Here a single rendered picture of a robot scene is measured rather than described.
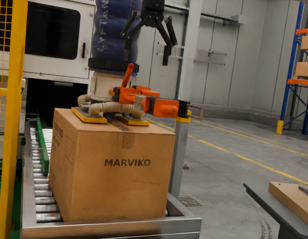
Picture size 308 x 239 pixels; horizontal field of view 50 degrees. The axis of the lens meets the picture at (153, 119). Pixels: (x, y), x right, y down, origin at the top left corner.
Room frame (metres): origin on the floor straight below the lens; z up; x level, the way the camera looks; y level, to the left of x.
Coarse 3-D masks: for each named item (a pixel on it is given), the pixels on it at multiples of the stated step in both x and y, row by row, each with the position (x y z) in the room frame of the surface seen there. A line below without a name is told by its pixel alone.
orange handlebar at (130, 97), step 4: (112, 92) 1.37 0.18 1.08; (144, 92) 1.62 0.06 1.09; (148, 92) 1.62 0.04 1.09; (152, 92) 1.64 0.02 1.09; (156, 92) 1.64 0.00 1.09; (124, 96) 1.21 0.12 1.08; (128, 96) 1.18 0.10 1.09; (132, 96) 1.14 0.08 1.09; (152, 96) 1.64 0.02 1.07; (156, 96) 1.64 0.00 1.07; (128, 100) 1.19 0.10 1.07; (132, 100) 1.13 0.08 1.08; (144, 100) 1.03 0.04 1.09; (144, 104) 1.02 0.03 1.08; (160, 108) 0.91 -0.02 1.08; (164, 108) 0.91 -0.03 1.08; (168, 108) 0.91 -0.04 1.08; (172, 108) 0.91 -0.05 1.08; (176, 108) 0.92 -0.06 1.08; (164, 112) 0.92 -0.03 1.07; (168, 112) 0.91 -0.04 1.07; (172, 112) 0.92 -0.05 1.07
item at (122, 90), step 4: (116, 88) 1.26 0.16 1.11; (120, 88) 1.31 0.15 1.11; (124, 88) 1.24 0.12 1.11; (128, 88) 1.32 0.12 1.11; (132, 88) 1.33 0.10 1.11; (116, 92) 1.25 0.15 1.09; (120, 92) 1.23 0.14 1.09; (124, 92) 1.24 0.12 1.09; (128, 92) 1.24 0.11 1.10; (132, 92) 1.25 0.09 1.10; (136, 92) 1.26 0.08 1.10; (140, 92) 1.27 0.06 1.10; (112, 96) 1.29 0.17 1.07; (116, 96) 1.27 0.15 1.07; (120, 96) 1.23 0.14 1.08; (112, 100) 1.30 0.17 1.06; (116, 100) 1.24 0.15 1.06; (120, 100) 1.23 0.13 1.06; (124, 100) 1.24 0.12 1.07; (132, 104) 1.25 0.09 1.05
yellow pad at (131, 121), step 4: (120, 112) 1.59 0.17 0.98; (116, 116) 1.54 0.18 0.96; (120, 116) 1.49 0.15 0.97; (124, 116) 1.48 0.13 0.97; (128, 116) 1.48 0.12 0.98; (124, 120) 1.43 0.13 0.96; (128, 120) 1.39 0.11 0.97; (132, 120) 1.39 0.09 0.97; (136, 120) 1.41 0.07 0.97; (140, 120) 1.42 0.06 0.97; (144, 120) 1.43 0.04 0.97; (128, 124) 1.38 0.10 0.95; (132, 124) 1.39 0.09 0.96; (136, 124) 1.39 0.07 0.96; (140, 124) 1.40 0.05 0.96; (144, 124) 1.41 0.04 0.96; (148, 124) 1.42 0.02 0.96
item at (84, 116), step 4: (84, 104) 1.53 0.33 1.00; (72, 108) 1.58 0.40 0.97; (76, 108) 1.55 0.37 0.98; (80, 108) 1.56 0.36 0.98; (88, 108) 1.41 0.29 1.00; (76, 112) 1.46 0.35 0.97; (80, 112) 1.45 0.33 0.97; (84, 112) 1.43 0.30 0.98; (88, 112) 1.40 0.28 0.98; (80, 116) 1.37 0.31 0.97; (84, 116) 1.34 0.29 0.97; (88, 116) 1.34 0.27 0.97; (92, 116) 1.34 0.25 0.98; (96, 116) 1.35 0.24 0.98; (100, 116) 1.37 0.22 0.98; (84, 120) 1.31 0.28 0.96; (88, 120) 1.31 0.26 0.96; (92, 120) 1.32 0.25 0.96; (96, 120) 1.33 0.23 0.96; (100, 120) 1.33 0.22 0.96; (104, 120) 1.34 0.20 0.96
